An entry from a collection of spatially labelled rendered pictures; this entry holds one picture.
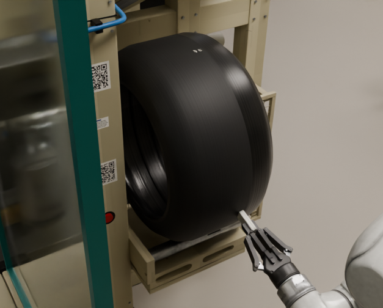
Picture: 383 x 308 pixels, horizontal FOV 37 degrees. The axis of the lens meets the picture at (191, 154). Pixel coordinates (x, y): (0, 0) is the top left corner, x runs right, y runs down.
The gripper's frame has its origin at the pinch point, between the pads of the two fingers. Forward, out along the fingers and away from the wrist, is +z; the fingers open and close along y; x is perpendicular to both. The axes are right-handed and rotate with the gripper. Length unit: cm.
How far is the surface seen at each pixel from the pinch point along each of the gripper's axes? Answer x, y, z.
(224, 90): -30.8, 0.3, 22.5
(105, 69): -37, 29, 33
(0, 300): -21, 68, -4
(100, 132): -20.8, 31.7, 29.2
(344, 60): 157, -261, 176
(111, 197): 1.0, 30.1, 23.7
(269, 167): -13.7, -8.0, 6.2
